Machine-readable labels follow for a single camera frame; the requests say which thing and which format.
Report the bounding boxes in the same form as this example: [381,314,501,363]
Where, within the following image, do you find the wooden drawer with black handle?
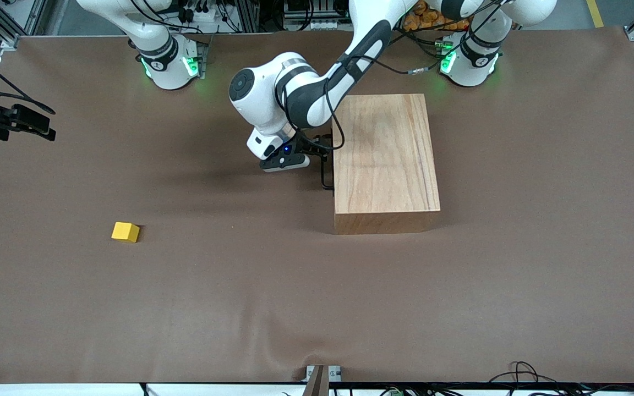
[320,135,335,197]

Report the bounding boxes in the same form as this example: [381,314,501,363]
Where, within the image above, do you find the yellow wooden block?
[111,222,141,244]

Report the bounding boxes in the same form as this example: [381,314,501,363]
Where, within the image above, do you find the light wooden drawer cabinet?
[332,93,441,235]

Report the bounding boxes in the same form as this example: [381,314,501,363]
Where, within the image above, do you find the metal equipment rack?
[284,0,351,31]

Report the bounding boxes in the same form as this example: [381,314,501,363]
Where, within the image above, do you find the brown table mat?
[0,25,634,384]

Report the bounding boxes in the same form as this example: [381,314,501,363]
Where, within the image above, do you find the pile of orange bags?
[402,0,471,32]

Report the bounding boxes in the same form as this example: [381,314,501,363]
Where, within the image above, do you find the black cable with silver connector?
[394,27,458,75]

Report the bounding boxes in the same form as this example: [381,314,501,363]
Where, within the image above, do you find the metal table edge bracket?
[302,364,343,396]

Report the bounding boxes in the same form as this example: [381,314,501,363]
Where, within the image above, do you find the black cable bundle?
[488,361,634,396]

